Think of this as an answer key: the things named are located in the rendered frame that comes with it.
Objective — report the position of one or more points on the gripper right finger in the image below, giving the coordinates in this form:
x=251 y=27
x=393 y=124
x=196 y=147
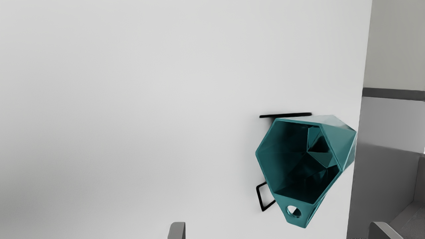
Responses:
x=382 y=232

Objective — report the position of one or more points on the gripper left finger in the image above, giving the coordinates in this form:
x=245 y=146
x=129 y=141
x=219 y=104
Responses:
x=177 y=231

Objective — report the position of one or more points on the teal faceted mug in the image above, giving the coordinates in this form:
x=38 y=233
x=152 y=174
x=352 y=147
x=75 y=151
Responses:
x=335 y=136

